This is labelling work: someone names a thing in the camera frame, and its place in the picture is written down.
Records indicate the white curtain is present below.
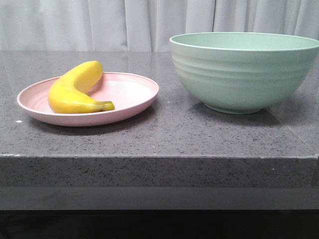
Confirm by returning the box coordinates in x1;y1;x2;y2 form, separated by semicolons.
0;0;319;52

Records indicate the pink plate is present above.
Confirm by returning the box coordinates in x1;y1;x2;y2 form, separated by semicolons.
17;72;159;127

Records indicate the green bowl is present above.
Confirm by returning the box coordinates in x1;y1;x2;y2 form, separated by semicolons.
169;32;319;114

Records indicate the yellow banana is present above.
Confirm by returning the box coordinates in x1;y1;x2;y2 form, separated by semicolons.
48;61;115;114

